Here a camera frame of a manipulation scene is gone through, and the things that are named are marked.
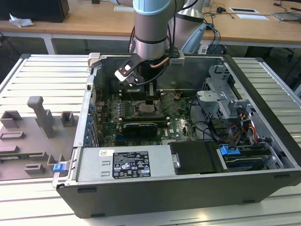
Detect black graphics card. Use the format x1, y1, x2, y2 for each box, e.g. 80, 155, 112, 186
122, 121, 158, 138

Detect pale blue teach pendant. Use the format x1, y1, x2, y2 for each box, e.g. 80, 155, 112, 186
181, 23, 207, 54

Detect black open PC case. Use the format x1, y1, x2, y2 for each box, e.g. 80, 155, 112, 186
52, 52, 301, 218

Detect dark disk drive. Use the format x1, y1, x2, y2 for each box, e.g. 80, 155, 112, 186
223, 154, 264, 172

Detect orange yellow power wires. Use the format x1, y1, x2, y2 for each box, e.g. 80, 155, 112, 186
231, 113, 256, 142

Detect grey parts rack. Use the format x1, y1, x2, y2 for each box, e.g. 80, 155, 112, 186
0, 95, 79, 182

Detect green RAM stick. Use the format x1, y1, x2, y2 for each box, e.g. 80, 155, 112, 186
0, 153, 32, 159

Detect blue hanging cable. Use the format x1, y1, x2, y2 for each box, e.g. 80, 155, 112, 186
206, 23, 221, 47

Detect grey metal drive cage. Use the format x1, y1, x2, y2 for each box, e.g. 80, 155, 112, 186
196, 65, 255, 121

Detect long wooden desk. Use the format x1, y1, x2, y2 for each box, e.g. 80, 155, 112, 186
0, 0, 301, 55

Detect silver power supply unit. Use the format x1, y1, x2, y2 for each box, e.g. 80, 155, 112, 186
76, 144, 181, 183

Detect black flat disk wire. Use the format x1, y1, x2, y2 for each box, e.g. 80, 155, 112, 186
228, 126, 237, 151

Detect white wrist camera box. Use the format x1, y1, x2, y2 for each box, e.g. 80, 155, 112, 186
114, 55, 140, 87

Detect clear flat tray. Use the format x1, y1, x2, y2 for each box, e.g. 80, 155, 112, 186
272, 10, 301, 23

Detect grey case corner latch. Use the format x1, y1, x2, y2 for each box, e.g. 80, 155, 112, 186
87, 52, 102, 69

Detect black computer tower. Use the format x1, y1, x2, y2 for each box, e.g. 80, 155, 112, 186
0, 0, 70, 23

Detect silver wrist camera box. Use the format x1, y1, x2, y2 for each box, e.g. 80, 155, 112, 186
169, 50, 185, 65

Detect white paper sheet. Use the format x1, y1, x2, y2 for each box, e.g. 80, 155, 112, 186
236, 13, 270, 21

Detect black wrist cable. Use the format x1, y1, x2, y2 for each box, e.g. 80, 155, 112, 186
135, 54, 170, 86

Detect black plastic shroud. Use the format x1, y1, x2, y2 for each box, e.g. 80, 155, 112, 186
168, 141, 223, 176

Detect green motherboard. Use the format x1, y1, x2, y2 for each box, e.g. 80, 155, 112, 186
98, 90, 200, 148

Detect CPU socket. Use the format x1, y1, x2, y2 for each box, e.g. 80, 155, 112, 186
134, 100, 163, 118

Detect black looped wire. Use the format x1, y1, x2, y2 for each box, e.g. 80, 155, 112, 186
190, 120, 220, 145

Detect silver desk grommet plate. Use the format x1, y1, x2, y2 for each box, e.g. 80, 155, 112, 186
114, 5, 135, 12
229, 7, 260, 14

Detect blue disk carrier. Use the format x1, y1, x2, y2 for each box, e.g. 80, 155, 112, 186
220, 145, 239, 156

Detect crumpled clear plastic wrap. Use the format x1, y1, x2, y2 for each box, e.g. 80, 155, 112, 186
8, 13, 34, 28

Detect black RAM slot bank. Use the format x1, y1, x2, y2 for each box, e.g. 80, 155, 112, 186
119, 89, 164, 100
119, 116, 171, 124

